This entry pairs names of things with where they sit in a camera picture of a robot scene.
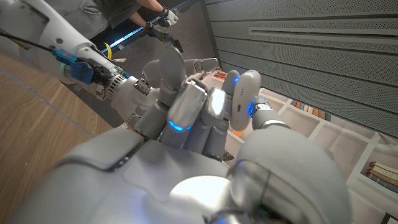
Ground person's dark shirt torso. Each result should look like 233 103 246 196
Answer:
93 0 142 29

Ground person in dark clothes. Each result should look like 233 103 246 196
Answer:
99 0 200 54

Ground person's white gloved hand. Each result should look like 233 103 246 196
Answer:
157 6 180 28

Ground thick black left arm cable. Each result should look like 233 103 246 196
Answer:
0 30 55 53

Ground small black handheld device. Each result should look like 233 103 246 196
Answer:
169 37 184 54

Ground person's bare forearm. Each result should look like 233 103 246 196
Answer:
129 11 152 29
135 0 167 15

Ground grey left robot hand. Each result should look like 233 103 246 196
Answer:
107 57 220 128

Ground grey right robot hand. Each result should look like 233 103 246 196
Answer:
9 45 354 224

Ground person's grey trouser leg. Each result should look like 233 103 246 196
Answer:
43 0 109 40

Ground person's black gloved hand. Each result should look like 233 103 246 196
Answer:
144 22 175 43

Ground printed bookshelf backdrop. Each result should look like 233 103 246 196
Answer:
214 70 398 224

